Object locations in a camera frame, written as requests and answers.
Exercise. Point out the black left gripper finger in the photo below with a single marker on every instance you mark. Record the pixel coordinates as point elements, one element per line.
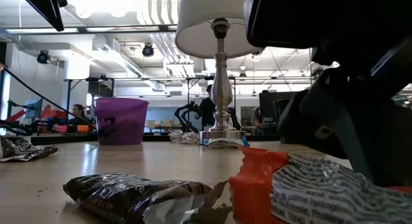
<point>48,6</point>

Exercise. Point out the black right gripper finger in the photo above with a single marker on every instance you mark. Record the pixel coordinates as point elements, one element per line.
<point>386,146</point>

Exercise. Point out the orange Reese's candy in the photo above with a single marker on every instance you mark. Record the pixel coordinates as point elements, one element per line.
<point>305,192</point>

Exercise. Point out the blue white candy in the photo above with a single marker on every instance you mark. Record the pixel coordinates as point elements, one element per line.
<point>225,143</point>

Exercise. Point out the brown Hershey's candy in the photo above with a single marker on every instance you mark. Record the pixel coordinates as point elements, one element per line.
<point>32,153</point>
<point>128,195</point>
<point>14,146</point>

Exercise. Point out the background black robot arm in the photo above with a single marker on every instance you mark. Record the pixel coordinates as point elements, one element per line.
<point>185,116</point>
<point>234,117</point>

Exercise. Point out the ceiling light strip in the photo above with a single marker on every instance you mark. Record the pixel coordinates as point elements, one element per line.
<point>42,30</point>

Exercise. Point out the black plastic bucket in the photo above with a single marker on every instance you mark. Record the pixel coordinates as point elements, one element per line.
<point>283,108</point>

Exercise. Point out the black computer monitor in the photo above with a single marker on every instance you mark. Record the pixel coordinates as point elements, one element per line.
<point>267,103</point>

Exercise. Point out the blue screen monitor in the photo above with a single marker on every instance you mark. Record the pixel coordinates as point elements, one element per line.
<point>33,108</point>

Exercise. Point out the person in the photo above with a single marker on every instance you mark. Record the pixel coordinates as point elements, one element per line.
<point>78,114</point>
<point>206,111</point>

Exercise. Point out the white shade silver table lamp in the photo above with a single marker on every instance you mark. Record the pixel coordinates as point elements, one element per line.
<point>222,89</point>

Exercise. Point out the purple plastic bucket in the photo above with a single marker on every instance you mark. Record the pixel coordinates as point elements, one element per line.
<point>128,121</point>

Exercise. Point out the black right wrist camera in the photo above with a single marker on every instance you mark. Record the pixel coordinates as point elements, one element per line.
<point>289,18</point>

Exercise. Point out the black aluminium table frame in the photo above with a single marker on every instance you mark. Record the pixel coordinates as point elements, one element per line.
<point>161,137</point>

